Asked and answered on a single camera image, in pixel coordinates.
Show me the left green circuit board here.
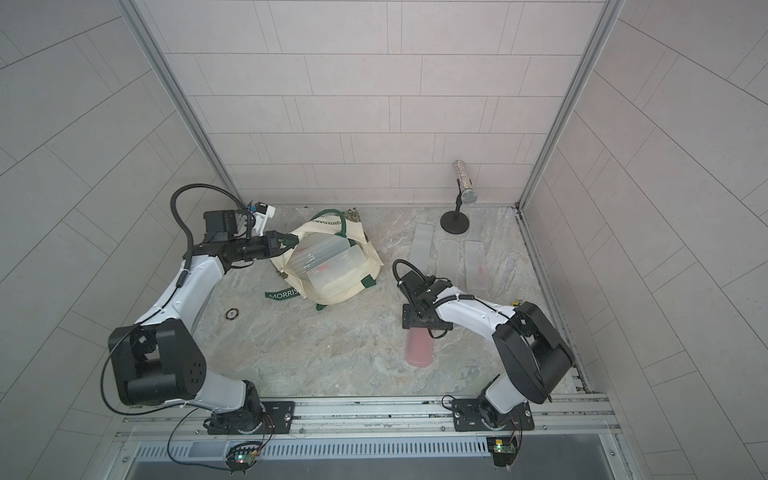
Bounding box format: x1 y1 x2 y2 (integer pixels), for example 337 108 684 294
225 441 263 474

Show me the right green circuit board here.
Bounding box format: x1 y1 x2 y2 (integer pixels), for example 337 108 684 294
486 436 520 468

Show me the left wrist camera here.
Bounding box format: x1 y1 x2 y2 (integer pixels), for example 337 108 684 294
250 202 275 236

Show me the green circuit board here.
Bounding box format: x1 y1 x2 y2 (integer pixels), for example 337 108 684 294
486 436 520 468
225 441 263 474

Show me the aluminium mounting rail frame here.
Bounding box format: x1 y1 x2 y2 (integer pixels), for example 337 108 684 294
92 394 639 479

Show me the translucent pink pencil case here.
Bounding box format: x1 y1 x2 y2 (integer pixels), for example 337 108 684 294
405 328 434 368

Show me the silver microphone on stand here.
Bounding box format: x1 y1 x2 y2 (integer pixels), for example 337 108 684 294
440 160 477 235

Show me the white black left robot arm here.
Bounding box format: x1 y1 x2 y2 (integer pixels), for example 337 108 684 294
103 183 298 435

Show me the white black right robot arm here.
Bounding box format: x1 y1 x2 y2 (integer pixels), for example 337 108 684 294
392 259 575 431

